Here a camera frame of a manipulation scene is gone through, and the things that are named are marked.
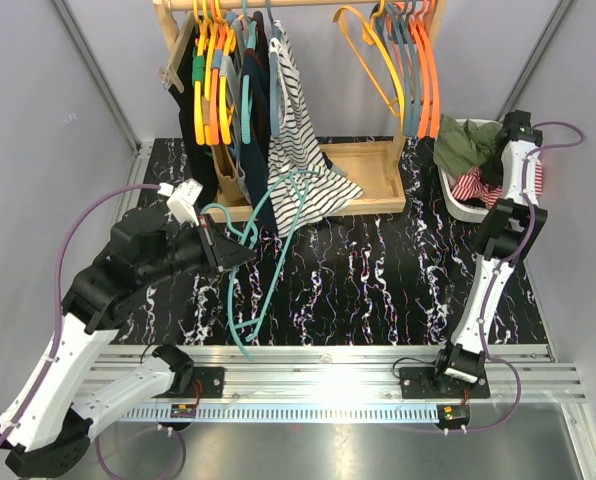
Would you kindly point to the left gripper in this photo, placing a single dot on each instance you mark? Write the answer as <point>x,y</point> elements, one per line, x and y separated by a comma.
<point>223,252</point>

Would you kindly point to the black white striped tank top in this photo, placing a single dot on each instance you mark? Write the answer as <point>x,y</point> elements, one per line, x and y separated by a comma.
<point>306,187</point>

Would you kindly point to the blue grey hanger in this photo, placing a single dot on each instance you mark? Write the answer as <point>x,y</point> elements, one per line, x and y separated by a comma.
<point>274,44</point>

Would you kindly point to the red striped tank top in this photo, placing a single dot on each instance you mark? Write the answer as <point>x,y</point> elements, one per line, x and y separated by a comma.
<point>480,183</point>

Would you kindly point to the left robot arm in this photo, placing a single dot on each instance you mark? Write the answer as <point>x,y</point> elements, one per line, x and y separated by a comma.
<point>48,428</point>

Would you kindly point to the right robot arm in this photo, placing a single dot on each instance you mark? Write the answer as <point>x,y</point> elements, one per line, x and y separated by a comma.
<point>502,240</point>

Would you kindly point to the yellow hanger left group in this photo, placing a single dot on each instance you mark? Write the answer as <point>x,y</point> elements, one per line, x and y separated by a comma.
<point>204,15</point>

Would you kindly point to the orange empty hanger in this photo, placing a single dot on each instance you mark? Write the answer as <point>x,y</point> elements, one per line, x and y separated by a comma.
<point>411,28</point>

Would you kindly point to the navy garment on rack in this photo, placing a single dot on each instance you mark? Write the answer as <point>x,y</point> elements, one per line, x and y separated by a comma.
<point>255,118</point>

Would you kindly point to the tan garment on rack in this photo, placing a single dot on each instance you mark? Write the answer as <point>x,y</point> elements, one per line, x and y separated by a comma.
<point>227,176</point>

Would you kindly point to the black garment on rack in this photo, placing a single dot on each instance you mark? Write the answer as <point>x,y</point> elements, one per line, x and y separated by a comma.
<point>200,164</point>

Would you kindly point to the black marble mat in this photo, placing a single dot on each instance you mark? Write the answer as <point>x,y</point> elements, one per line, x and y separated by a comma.
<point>394,279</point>

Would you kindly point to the wooden clothes rack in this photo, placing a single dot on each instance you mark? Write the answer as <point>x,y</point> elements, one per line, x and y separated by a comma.
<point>373,165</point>

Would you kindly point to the white laundry basket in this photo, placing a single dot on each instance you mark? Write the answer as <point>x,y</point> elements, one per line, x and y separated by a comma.
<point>472,212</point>

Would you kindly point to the olive green shirt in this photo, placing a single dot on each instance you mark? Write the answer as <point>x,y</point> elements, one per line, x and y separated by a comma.
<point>462,145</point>

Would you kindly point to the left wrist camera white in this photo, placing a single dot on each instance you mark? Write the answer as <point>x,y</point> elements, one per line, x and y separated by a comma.
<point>181,200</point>

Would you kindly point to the aluminium rail base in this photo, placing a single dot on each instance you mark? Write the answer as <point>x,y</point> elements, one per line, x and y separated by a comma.
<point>346,384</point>

